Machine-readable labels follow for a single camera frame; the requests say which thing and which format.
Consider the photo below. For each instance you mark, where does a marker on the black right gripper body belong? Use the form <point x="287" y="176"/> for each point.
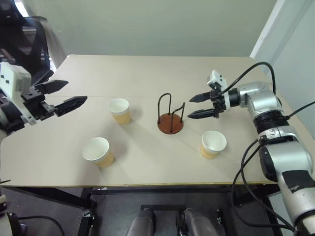
<point x="218" y="103"/>

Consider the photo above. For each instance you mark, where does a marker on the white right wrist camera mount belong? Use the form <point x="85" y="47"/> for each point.
<point x="216" y="77"/>

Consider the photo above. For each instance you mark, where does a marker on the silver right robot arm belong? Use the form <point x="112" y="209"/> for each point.
<point x="261" y="98"/>

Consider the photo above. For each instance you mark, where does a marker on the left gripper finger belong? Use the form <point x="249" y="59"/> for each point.
<point x="53" y="86"/>
<point x="71" y="105"/>

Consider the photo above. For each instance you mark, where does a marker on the grey rounded shape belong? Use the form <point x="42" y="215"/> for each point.
<point x="199" y="223"/>
<point x="141" y="223"/>

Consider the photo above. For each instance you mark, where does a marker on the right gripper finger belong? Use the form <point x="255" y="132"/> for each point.
<point x="200" y="114"/>
<point x="200" y="97"/>

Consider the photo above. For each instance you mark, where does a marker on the yellow white paper cup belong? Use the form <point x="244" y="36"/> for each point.
<point x="119" y="108"/>
<point x="94" y="150"/>
<point x="214" y="142"/>

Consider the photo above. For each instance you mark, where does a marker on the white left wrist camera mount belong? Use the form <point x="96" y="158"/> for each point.
<point x="14" y="78"/>

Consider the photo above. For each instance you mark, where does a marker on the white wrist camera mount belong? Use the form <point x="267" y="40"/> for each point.
<point x="216" y="77"/>
<point x="14" y="78"/>

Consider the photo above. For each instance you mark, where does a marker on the black office chair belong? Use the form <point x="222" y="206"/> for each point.
<point x="24" y="49"/>

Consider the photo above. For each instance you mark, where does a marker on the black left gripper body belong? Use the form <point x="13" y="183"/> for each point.
<point x="34" y="105"/>

